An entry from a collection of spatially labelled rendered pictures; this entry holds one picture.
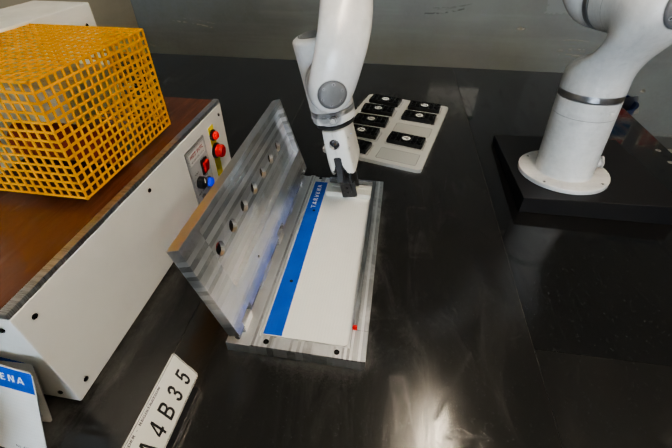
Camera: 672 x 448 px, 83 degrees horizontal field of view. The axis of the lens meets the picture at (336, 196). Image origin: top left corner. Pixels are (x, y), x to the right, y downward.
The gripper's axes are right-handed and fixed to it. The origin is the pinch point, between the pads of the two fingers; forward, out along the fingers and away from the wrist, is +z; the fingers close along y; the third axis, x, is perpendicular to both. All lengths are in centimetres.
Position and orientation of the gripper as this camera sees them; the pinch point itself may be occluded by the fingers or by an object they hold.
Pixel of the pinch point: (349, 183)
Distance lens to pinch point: 82.5
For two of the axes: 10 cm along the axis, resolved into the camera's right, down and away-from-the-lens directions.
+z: 2.1, 7.9, 5.7
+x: -9.7, 0.7, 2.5
